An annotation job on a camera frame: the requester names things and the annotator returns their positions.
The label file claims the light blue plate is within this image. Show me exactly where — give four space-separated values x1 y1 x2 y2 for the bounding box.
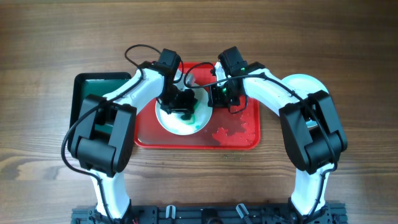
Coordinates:
281 73 330 129

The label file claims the green sponge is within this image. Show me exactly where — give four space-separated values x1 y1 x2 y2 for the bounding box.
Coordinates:
180 105 198 123

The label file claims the black cable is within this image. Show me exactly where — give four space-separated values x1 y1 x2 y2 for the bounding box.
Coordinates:
60 44 186 224
183 61 340 218

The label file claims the left black cable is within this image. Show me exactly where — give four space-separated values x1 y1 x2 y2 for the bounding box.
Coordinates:
60 44 186 224

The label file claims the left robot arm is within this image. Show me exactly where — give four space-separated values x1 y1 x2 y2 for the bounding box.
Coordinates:
61 49 197 223

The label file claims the red plastic tray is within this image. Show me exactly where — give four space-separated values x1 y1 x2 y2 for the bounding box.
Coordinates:
133 61 261 151

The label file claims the black tray with green water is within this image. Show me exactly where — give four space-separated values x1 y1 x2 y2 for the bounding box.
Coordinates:
67 72 133 150

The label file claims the right black cable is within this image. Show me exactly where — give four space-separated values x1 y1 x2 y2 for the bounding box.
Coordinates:
183 61 340 218

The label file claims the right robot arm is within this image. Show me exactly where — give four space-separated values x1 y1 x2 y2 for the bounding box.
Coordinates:
208 47 348 222

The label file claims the white plate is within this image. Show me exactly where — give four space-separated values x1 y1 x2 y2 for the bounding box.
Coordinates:
155 83 213 136

